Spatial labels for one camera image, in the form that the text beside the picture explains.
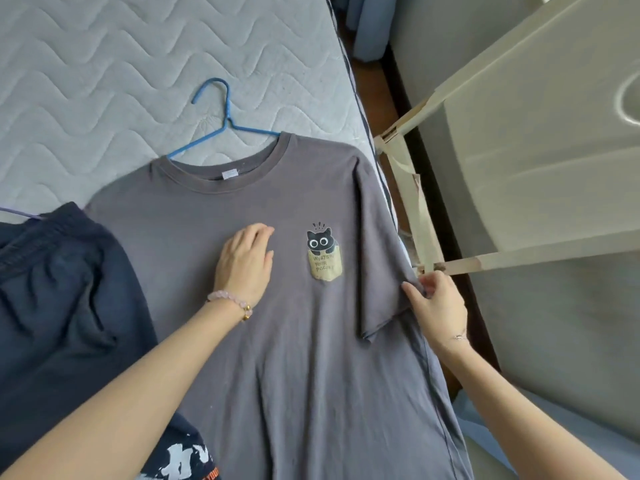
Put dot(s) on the person's left hand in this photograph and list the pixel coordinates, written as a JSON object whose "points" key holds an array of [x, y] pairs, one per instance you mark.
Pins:
{"points": [[242, 264]]}

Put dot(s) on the person's right hand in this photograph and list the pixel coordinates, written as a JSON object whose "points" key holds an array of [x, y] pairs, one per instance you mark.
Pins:
{"points": [[442, 314]]}

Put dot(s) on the grey cat t-shirt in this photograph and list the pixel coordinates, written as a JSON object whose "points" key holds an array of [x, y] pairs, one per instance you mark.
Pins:
{"points": [[300, 369]]}

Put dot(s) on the navy shorts with print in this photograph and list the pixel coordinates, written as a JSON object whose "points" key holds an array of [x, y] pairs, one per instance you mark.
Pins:
{"points": [[65, 319]]}

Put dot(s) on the person's right forearm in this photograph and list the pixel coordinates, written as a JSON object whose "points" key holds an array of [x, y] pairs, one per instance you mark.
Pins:
{"points": [[525, 424]]}

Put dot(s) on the person's left forearm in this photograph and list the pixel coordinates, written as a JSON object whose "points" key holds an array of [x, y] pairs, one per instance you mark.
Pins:
{"points": [[125, 394]]}

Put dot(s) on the person's blue jeans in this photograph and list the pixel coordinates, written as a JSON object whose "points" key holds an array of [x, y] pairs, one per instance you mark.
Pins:
{"points": [[590, 434]]}

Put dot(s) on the white broken chair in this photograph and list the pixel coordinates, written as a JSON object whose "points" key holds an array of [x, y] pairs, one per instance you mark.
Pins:
{"points": [[525, 144]]}

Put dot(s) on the grey quilted mattress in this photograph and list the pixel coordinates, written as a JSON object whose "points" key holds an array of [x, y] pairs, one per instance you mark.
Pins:
{"points": [[125, 54]]}

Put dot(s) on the blue curtain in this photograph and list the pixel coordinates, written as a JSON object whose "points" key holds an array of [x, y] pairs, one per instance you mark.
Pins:
{"points": [[370, 24]]}

